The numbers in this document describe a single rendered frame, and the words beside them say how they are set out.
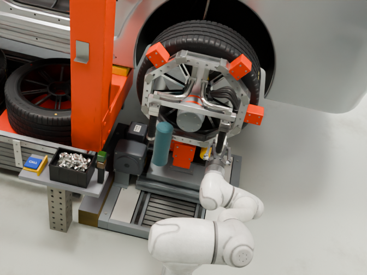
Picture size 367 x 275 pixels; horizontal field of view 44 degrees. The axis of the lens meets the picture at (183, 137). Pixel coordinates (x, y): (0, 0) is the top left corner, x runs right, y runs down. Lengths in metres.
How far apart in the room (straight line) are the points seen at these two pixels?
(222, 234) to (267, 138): 2.32
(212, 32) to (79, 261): 1.44
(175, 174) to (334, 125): 1.70
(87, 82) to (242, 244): 1.20
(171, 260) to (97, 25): 1.10
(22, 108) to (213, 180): 1.34
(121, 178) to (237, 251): 1.64
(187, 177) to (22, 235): 1.02
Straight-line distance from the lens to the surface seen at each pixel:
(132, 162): 2.70
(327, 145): 3.82
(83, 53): 2.15
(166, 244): 1.38
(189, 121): 2.25
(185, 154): 2.58
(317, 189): 3.41
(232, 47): 2.31
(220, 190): 1.93
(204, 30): 2.35
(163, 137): 2.37
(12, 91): 2.97
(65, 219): 2.71
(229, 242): 1.39
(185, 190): 2.88
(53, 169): 2.40
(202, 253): 1.39
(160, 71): 2.29
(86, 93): 2.28
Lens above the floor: 2.27
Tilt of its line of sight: 41 degrees down
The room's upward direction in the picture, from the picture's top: 11 degrees clockwise
